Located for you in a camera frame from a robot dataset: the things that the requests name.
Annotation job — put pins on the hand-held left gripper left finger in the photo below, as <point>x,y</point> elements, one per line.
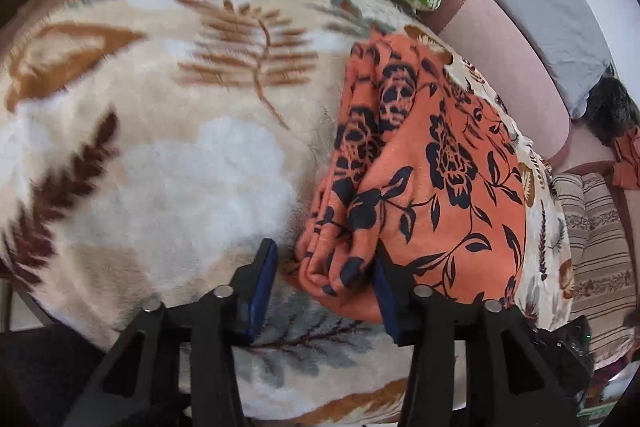
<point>262,292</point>

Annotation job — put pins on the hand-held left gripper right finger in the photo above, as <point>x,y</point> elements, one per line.
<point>387,304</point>

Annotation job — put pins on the orange black floral garment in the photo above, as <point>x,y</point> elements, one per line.
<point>425,187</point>

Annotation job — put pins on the beige striped cushion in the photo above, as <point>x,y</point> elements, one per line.
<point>597,247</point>

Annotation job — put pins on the leaf print fleece blanket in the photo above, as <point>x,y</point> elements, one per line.
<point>160,167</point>

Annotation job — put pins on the small orange cloth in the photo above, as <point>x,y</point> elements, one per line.
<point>627,159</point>

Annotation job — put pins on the dark furry cloth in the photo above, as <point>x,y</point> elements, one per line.
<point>612,109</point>

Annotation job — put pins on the pink brown bolster cushion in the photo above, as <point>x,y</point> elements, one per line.
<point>505,67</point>

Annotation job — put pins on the grey cushion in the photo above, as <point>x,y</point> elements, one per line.
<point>555,17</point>

